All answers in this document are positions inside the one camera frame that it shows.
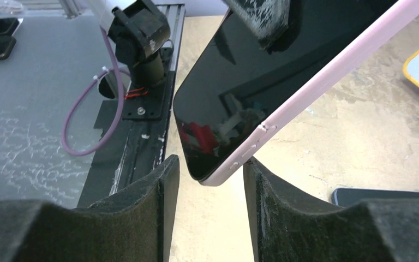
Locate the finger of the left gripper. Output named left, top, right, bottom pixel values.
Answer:
left=223, top=0, right=291, bottom=49

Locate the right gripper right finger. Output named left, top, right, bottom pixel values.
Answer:
left=243, top=158, right=419, bottom=261

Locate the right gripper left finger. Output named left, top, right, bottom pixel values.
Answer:
left=0, top=154, right=179, bottom=261

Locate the black phone blue frame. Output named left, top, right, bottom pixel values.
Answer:
left=331, top=188, right=419, bottom=207

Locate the pink cased phone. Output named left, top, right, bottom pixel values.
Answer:
left=173, top=0, right=419, bottom=186

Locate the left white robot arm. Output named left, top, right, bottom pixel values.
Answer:
left=87, top=1, right=291, bottom=72

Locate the black aluminium base frame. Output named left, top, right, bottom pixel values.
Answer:
left=77, top=2, right=185, bottom=207

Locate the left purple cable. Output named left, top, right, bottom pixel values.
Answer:
left=61, top=27, right=133, bottom=157

